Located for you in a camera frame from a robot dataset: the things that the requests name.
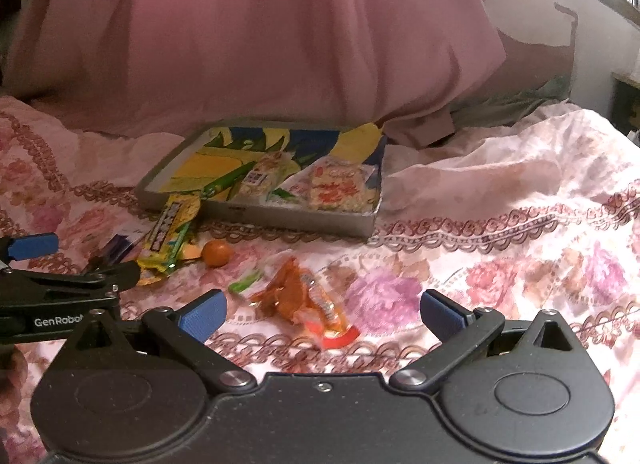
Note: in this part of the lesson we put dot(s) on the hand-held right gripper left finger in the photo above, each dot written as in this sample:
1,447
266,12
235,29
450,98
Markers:
202,318

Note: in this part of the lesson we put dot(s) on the green stick packet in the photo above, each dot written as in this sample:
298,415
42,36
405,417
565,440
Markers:
225,181

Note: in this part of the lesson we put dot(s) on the floral bedsheet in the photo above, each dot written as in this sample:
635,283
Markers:
500,224

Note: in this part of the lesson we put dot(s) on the green cloth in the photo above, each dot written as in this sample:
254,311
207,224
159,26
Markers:
520,98

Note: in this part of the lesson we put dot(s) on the dark purple packet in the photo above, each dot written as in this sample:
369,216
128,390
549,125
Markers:
117,246

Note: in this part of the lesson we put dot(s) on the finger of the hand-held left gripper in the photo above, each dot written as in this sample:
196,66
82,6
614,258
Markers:
32,246
90,280

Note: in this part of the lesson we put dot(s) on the orange snack packet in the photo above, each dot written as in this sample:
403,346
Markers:
300,304

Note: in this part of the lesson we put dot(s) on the dark wooden furniture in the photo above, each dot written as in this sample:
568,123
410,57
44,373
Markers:
625,103

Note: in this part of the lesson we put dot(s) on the small orange fruit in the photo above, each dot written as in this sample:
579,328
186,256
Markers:
216,254

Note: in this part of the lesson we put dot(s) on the clear rice cracker packet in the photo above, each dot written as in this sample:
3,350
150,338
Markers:
337,186

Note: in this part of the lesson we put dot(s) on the clear oat bar packet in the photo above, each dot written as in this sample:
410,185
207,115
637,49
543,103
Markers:
257,178

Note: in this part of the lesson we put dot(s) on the grey tray cartoon lining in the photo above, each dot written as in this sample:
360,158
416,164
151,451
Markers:
220,143

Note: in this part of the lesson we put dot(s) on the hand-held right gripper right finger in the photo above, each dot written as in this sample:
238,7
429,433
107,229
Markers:
442,315

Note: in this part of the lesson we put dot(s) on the yellow snack bar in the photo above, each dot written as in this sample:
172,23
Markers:
167,231

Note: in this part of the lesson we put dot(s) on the white and green pouch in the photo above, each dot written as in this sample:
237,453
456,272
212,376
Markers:
289,189

